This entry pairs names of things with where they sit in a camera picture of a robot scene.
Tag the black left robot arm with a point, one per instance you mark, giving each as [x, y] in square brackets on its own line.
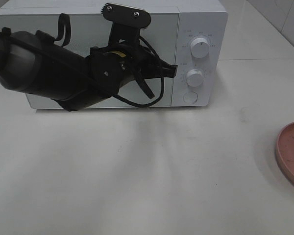
[33, 64]

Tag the white microwave door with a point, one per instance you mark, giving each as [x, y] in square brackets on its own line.
[89, 29]

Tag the pink round plate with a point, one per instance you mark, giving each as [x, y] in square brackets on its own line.
[284, 151]

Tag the white timer knob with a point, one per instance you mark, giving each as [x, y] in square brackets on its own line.
[194, 78]

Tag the round white door button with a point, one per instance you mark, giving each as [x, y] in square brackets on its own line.
[190, 97]

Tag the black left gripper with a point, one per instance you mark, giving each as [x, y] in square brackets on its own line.
[113, 66]

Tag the upper white power knob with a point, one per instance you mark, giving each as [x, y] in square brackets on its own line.
[199, 47]

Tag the white microwave oven body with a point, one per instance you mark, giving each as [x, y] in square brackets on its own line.
[195, 17]

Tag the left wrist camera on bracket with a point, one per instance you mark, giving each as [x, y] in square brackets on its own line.
[127, 22]

